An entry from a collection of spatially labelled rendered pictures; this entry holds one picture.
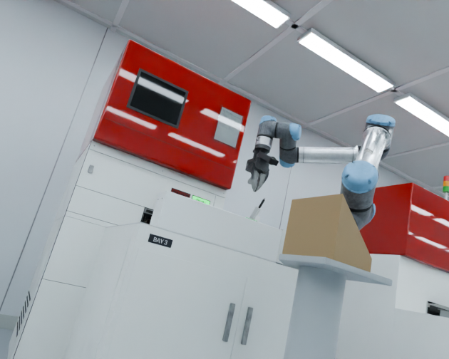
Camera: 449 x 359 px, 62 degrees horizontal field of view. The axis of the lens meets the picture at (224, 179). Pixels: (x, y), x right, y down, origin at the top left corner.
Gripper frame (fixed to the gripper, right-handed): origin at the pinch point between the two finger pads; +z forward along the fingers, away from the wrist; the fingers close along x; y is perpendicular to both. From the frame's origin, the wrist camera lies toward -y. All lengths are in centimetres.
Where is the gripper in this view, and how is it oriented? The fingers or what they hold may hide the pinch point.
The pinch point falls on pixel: (256, 188)
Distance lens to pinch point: 163.0
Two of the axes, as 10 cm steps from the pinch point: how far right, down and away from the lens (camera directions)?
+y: -4.8, 1.4, 8.7
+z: -2.3, 9.3, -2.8
